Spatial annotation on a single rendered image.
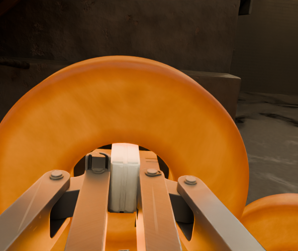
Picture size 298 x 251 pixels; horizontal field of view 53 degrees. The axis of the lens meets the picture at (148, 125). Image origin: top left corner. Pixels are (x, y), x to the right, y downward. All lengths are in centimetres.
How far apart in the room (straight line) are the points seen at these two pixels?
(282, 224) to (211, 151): 16
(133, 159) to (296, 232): 20
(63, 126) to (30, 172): 3
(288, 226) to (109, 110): 22
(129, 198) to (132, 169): 2
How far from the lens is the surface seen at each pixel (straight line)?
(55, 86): 16
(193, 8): 51
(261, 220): 32
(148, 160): 17
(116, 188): 16
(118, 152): 16
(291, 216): 31
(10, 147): 18
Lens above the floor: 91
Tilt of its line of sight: 16 degrees down
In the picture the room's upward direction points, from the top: 5 degrees clockwise
